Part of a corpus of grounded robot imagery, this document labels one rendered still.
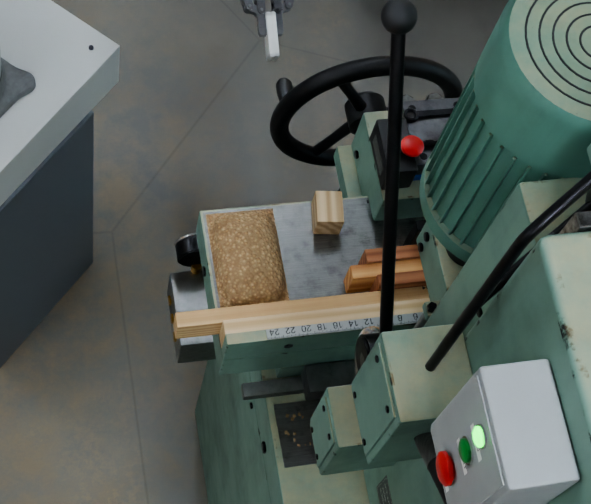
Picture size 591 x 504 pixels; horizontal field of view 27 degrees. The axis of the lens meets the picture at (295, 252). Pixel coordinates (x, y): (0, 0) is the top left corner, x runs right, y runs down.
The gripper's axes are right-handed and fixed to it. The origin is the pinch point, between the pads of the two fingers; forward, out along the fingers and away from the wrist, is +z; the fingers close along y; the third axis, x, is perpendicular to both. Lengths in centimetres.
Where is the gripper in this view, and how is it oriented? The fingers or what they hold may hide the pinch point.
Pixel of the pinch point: (271, 36)
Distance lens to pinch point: 195.5
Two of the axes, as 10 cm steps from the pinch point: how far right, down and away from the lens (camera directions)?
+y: 9.7, -0.8, 2.1
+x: -2.1, 0.7, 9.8
